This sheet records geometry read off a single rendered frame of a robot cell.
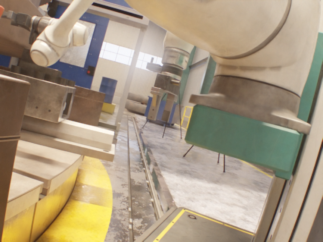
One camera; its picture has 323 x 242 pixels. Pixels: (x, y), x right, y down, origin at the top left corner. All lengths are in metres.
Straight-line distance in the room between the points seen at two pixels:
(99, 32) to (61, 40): 4.85
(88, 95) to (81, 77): 2.93
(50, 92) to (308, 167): 1.33
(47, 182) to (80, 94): 1.79
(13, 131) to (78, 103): 2.33
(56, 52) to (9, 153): 0.58
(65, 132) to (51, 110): 0.17
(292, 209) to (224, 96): 0.27
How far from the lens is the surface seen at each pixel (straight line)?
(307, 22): 0.43
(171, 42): 0.89
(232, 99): 0.39
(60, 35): 1.00
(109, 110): 9.26
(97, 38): 5.81
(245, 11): 0.30
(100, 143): 1.60
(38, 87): 1.56
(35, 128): 1.66
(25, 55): 1.72
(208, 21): 0.29
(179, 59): 0.87
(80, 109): 2.81
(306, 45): 0.44
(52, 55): 1.00
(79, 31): 1.13
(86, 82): 5.72
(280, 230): 0.57
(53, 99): 1.53
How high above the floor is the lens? 0.70
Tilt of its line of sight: 4 degrees down
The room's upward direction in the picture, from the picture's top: 15 degrees clockwise
